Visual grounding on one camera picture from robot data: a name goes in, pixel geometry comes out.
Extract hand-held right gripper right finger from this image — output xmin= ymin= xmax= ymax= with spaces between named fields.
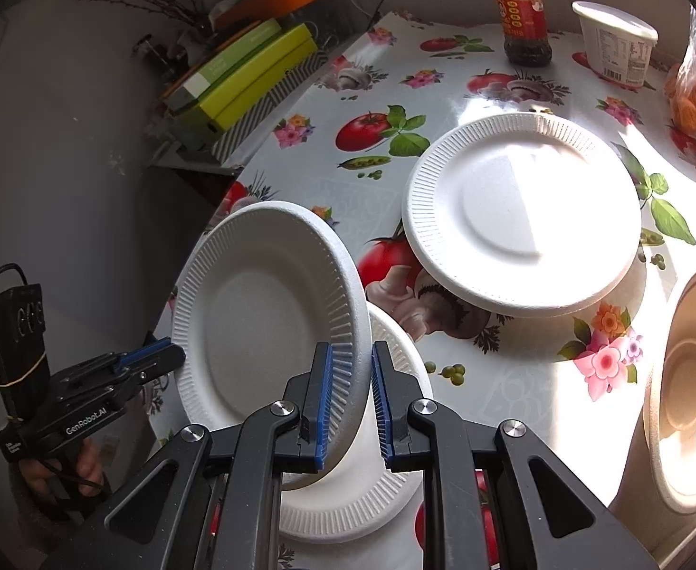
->
xmin=372 ymin=341 xmax=675 ymax=570

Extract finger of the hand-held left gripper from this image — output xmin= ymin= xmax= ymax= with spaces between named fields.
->
xmin=118 ymin=336 xmax=174 ymax=370
xmin=136 ymin=347 xmax=186 ymax=386

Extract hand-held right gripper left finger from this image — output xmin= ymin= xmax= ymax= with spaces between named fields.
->
xmin=39 ymin=341 xmax=337 ymax=570

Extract white foam plate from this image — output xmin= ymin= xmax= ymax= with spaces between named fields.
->
xmin=171 ymin=200 xmax=373 ymax=476
xmin=276 ymin=303 xmax=435 ymax=544

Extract stack of white paper plates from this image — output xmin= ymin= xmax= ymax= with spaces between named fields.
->
xmin=401 ymin=113 xmax=642 ymax=317

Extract person's left hand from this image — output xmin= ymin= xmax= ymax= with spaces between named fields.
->
xmin=18 ymin=436 xmax=106 ymax=505

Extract printed vegetable tablecloth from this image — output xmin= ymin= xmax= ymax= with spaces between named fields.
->
xmin=146 ymin=10 xmax=696 ymax=570

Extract grey striped flat box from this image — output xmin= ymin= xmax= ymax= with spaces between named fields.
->
xmin=211 ymin=53 xmax=331 ymax=164

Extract yellow-green flat box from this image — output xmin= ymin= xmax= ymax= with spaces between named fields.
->
xmin=196 ymin=24 xmax=319 ymax=134

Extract green and white flat box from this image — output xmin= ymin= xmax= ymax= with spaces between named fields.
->
xmin=166 ymin=18 xmax=283 ymax=111

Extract dried branches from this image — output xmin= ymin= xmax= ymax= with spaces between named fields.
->
xmin=66 ymin=0 xmax=206 ymax=30

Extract chili sauce jar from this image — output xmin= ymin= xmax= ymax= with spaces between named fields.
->
xmin=483 ymin=0 xmax=553 ymax=67

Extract white plastic tub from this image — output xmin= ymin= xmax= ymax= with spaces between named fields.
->
xmin=572 ymin=1 xmax=659 ymax=91

